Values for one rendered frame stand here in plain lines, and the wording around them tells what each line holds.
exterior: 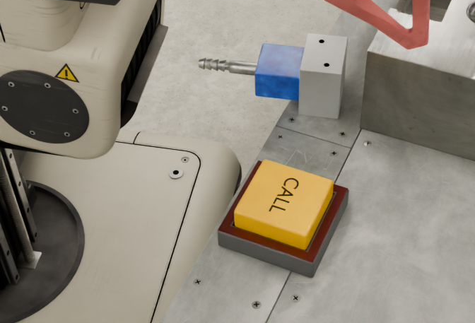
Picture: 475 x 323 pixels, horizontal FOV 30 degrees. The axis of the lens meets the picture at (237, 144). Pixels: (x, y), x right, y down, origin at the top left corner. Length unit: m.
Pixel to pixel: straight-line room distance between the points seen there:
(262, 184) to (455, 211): 0.16
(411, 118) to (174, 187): 0.73
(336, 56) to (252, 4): 1.46
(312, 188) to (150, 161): 0.80
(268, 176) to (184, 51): 1.41
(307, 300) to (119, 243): 0.73
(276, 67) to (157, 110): 1.19
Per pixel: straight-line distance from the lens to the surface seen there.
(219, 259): 0.69
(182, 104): 1.96
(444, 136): 0.76
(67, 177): 1.47
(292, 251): 0.67
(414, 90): 0.74
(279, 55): 0.79
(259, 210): 0.67
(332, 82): 0.76
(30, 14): 0.86
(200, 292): 0.68
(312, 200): 0.68
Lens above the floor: 1.36
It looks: 47 degrees down
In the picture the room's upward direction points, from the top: 2 degrees counter-clockwise
